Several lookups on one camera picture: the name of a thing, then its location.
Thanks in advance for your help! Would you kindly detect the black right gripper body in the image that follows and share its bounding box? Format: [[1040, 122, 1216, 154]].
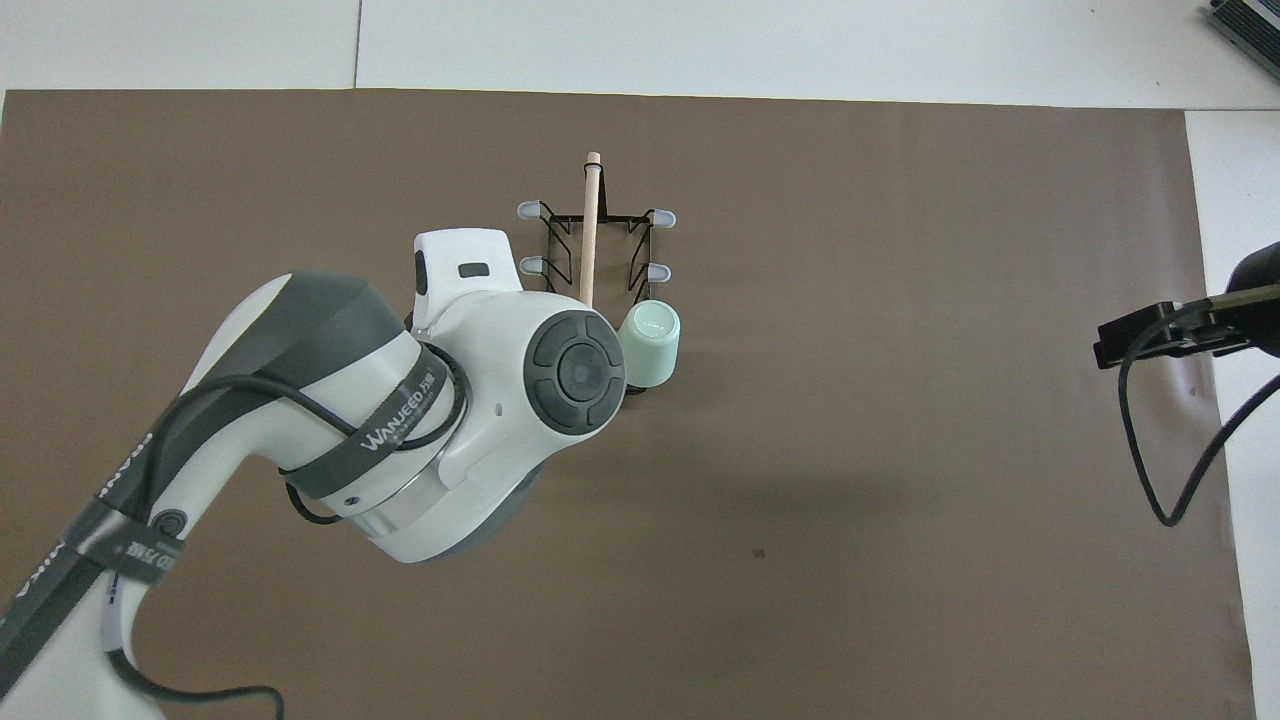
[[1228, 242, 1280, 356]]

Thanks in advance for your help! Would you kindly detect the light green cup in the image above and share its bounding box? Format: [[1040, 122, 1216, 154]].
[[617, 300, 682, 389]]

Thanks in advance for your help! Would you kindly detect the grey ribbed device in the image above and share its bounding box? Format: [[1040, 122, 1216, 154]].
[[1205, 0, 1280, 81]]

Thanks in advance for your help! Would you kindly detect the brown table mat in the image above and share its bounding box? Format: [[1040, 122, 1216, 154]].
[[0, 88, 1256, 720]]

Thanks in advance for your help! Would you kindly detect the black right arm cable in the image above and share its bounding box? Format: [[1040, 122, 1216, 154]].
[[1118, 300, 1280, 528]]

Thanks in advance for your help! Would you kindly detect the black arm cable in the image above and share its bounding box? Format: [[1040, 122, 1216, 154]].
[[100, 345, 473, 720], [1118, 300, 1280, 528]]

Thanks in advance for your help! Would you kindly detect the black wire cup rack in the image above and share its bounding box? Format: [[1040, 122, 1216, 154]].
[[516, 152, 678, 396]]

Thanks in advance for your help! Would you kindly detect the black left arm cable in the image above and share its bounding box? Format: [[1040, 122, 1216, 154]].
[[100, 345, 473, 720]]

